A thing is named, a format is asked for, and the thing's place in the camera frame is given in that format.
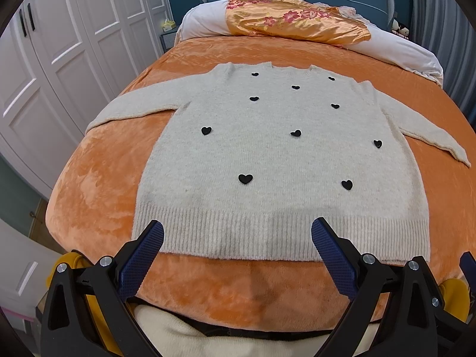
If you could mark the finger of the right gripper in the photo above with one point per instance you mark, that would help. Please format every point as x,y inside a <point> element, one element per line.
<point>468,266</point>

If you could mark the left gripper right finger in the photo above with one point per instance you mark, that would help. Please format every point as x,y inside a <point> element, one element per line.
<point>408,326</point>

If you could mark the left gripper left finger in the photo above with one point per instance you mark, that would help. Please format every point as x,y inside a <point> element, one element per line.
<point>68,327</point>

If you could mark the cream sweater with black hearts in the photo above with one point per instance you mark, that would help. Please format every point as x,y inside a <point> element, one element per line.
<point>253,154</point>

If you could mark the orange plush bed blanket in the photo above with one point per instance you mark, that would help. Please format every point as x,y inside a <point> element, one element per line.
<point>92,206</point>

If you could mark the grey blue curtain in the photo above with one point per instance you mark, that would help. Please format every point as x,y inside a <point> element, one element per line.
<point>441,27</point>

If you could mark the white panelled wardrobe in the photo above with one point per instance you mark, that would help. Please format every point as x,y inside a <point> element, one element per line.
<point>62,62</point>

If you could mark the blue bedside table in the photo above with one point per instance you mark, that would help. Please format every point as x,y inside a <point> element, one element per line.
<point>167,39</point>

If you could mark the orange floral satin pillow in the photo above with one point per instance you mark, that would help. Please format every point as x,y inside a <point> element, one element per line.
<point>294,19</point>

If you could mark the yellow tissue pack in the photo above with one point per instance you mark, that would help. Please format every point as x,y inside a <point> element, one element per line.
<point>168,25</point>

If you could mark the white rolled duvet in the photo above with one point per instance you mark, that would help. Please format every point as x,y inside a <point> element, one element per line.
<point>208,19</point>

